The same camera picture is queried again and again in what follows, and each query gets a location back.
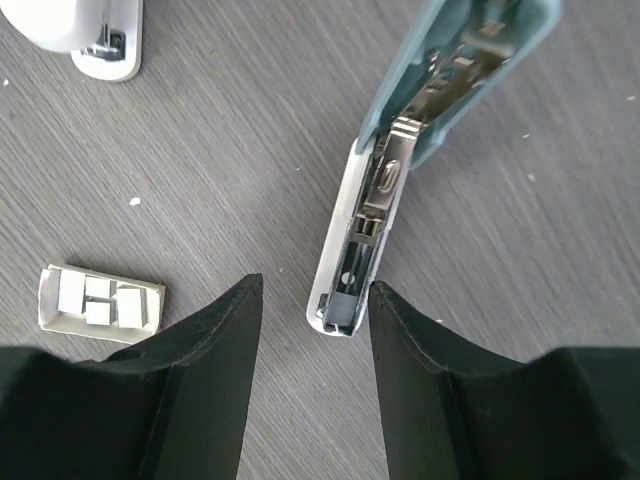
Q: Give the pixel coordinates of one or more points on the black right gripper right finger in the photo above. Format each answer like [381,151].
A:
[451,409]

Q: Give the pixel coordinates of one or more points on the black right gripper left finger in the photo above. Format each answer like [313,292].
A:
[173,406]

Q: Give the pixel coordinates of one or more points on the staples tray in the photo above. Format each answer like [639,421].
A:
[86,303]

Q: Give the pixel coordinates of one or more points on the silver staple strip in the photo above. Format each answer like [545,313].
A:
[341,313]

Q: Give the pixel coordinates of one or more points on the white stapler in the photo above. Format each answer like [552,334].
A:
[103,38]

